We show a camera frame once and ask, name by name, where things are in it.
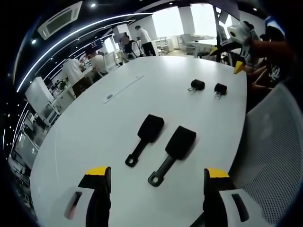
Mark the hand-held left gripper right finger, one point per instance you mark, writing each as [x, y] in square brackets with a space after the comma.
[214, 191]

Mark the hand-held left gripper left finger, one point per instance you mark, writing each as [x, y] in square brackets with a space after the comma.
[98, 189]

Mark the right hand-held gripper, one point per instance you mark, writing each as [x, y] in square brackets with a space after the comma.
[237, 32]

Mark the metal seat belt tongue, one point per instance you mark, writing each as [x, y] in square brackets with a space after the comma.
[198, 84]
[221, 88]

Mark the black seat belt buckle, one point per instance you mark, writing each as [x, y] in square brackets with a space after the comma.
[181, 143]
[151, 128]

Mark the person's right forearm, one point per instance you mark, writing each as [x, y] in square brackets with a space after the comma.
[272, 48]

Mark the white office desk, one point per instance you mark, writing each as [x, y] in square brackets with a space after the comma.
[203, 43]

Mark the white mesh office chair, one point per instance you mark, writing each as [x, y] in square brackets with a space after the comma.
[270, 146]

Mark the white storage cabinet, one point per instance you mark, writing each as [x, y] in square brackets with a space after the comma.
[39, 94]

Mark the ceiling air conditioner vent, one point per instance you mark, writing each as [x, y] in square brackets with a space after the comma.
[58, 22]

